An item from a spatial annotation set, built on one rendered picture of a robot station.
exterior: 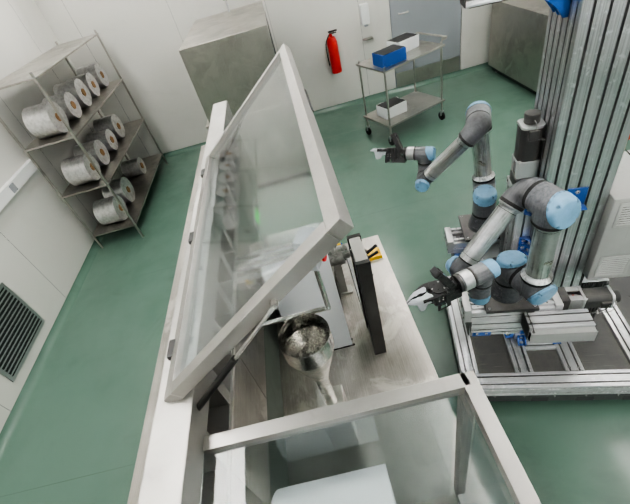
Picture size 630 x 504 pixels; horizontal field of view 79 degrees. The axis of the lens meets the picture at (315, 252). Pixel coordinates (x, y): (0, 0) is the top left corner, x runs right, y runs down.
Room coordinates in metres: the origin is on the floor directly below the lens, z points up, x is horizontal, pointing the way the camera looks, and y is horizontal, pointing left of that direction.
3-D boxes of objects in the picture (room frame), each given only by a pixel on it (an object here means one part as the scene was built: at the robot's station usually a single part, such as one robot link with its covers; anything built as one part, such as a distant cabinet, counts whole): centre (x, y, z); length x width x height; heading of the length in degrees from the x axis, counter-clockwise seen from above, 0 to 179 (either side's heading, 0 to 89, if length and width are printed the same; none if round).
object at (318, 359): (0.62, 0.09, 1.50); 0.14 x 0.14 x 0.06
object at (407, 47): (4.56, -1.62, 0.51); 0.91 x 0.58 x 1.02; 109
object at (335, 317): (1.01, 0.12, 1.17); 0.34 x 0.05 x 0.54; 87
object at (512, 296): (1.08, -0.81, 0.87); 0.15 x 0.15 x 0.10
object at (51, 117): (4.77, 2.05, 0.92); 1.83 x 0.53 x 1.85; 177
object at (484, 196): (1.56, -0.95, 0.98); 0.13 x 0.12 x 0.14; 151
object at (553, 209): (0.94, -0.83, 1.19); 0.15 x 0.12 x 0.55; 9
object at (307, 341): (0.62, 0.09, 1.18); 0.14 x 0.14 x 0.57
